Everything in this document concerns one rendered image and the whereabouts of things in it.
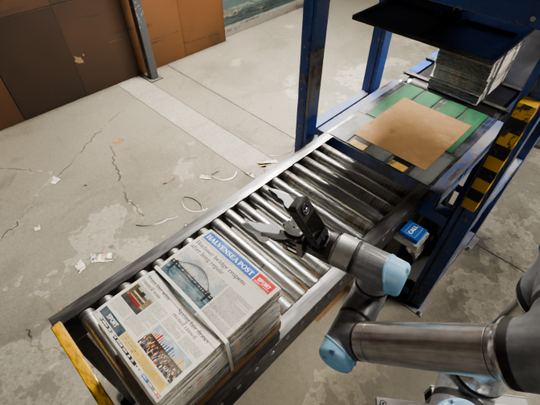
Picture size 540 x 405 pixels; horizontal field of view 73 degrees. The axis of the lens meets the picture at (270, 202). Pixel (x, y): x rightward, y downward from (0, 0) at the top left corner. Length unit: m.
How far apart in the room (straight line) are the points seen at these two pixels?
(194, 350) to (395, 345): 0.44
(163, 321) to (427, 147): 1.38
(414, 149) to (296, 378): 1.21
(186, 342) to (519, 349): 0.64
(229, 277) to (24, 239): 2.00
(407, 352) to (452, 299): 1.68
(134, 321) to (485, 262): 2.10
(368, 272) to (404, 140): 1.17
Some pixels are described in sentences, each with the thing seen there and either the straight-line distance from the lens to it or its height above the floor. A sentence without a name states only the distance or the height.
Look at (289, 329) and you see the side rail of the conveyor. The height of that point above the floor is 0.80.
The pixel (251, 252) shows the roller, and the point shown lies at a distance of 1.30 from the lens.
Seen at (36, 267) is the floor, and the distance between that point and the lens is 2.62.
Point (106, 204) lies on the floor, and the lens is 2.77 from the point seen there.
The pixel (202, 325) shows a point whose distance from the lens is 0.92.
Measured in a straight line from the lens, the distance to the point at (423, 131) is 1.95.
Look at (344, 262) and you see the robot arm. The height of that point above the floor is 1.23.
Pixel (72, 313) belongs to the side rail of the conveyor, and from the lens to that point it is 1.32.
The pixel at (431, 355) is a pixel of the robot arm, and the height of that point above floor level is 1.29.
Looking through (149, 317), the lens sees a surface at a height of 1.03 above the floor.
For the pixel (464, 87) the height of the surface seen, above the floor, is 0.87.
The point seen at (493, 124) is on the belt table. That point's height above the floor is 0.80.
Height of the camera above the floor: 1.86
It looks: 47 degrees down
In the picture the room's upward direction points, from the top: straight up
